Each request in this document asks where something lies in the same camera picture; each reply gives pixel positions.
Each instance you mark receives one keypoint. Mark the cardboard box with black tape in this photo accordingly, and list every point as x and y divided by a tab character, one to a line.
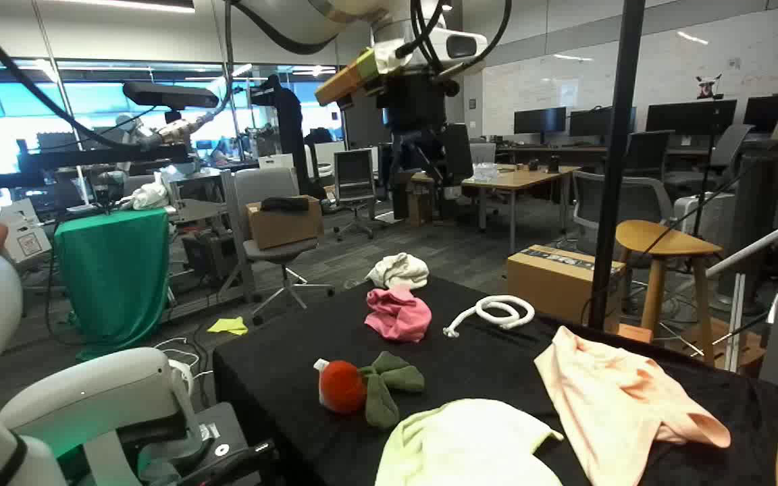
552	278

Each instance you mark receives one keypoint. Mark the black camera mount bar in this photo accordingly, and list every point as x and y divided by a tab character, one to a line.
93	156

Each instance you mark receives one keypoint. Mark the white crumpled bag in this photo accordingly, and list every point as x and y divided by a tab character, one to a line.
143	195

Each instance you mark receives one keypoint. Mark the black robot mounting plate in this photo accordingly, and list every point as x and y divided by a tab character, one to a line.
216	447

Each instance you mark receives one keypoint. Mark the long wooden desk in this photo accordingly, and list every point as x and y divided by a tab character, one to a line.
513	179

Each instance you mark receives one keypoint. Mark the white paper box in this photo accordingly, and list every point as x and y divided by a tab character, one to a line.
25	233

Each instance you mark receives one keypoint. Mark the white terry towel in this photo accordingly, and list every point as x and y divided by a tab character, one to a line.
401	267

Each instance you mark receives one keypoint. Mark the grey mesh office chair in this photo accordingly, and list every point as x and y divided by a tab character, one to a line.
628	198

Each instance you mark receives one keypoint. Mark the red plush with green leaves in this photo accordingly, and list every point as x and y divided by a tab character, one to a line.
340	386

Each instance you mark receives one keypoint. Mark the black computer monitor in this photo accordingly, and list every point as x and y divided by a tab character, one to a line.
541	120
591	123
688	117
764	112

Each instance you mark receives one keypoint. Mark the metal shelf cart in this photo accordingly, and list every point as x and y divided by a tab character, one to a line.
209	243

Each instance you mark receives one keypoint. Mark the pink cloth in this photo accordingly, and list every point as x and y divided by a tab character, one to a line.
397	313

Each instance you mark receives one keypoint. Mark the light green towel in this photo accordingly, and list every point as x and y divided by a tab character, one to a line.
471	447

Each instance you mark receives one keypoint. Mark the black rolling chair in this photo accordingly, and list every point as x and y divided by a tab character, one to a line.
353	177

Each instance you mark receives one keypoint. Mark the black stereo camera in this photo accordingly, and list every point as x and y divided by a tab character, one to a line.
171	94

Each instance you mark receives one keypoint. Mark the green draped cloth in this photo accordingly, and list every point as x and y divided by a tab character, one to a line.
114	271

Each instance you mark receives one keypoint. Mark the black table cloth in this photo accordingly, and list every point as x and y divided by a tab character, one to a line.
478	360

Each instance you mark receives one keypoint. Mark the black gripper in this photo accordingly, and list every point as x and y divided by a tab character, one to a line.
410	101

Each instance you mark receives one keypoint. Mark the black vertical pole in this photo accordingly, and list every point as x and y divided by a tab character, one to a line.
620	135

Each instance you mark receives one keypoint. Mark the pale peach cloth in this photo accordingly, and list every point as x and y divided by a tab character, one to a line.
606	395

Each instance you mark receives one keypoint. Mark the yellow rag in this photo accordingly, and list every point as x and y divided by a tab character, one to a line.
226	324

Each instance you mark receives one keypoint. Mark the wooden stool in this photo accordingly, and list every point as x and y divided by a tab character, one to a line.
660	239

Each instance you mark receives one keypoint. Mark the aluminium pole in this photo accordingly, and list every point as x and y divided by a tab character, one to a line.
753	243

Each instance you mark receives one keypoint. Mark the plain cardboard box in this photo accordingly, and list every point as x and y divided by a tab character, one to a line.
282	231

